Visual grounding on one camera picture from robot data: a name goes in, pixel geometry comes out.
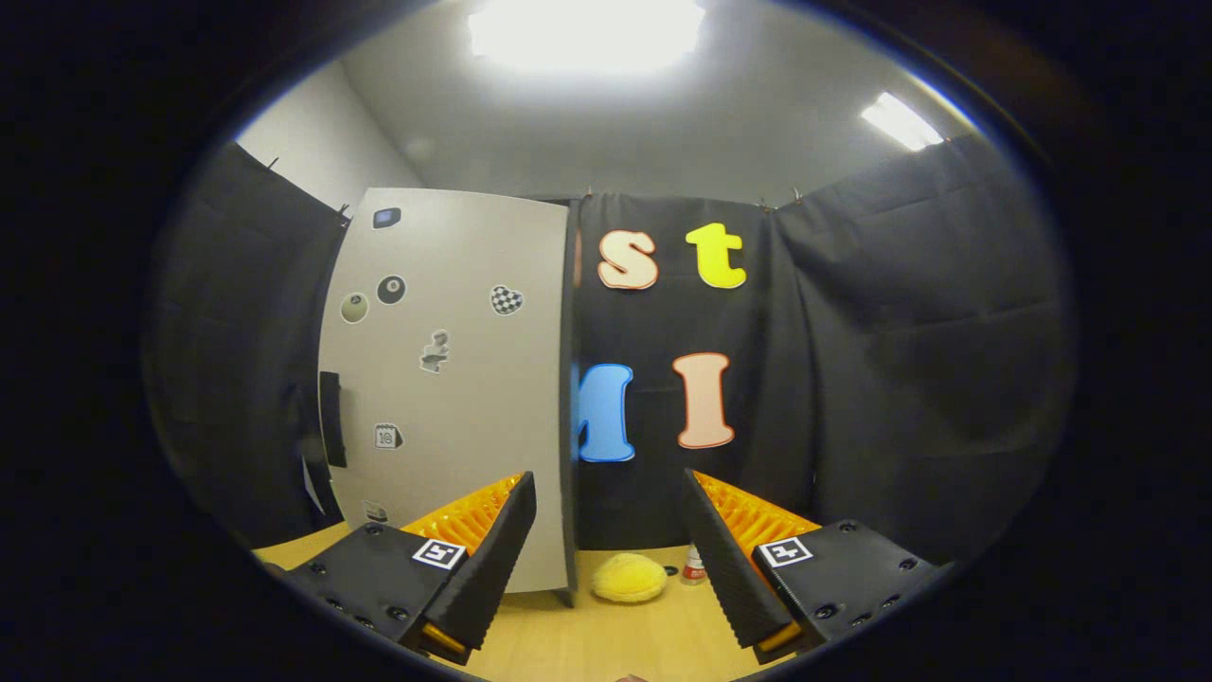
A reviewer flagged black backdrop cloth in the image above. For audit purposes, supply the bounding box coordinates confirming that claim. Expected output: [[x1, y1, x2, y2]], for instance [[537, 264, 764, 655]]
[[142, 133, 1080, 569]]

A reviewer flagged light grey shoe cabinet door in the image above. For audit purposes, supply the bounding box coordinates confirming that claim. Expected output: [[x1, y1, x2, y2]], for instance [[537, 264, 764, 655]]
[[316, 187, 570, 594]]

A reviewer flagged dark grey shoe cabinet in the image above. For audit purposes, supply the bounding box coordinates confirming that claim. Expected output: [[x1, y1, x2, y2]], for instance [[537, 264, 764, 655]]
[[559, 194, 582, 609]]

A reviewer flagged yellow plush toy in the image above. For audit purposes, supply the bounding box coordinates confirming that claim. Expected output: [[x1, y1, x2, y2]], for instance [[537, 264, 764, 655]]
[[592, 552, 669, 604]]

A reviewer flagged large ceiling light panel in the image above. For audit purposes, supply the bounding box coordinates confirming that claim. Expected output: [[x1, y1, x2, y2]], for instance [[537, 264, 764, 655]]
[[467, 0, 709, 79]]

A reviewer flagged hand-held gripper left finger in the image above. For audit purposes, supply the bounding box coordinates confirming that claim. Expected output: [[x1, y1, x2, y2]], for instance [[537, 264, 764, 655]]
[[280, 471, 538, 666]]

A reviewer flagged small ceiling light panel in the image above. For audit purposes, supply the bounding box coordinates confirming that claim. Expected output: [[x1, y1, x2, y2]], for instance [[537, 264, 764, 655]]
[[860, 91, 946, 153]]

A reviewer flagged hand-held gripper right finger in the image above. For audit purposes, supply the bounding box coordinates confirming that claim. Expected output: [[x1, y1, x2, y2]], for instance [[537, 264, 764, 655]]
[[680, 467, 953, 666]]

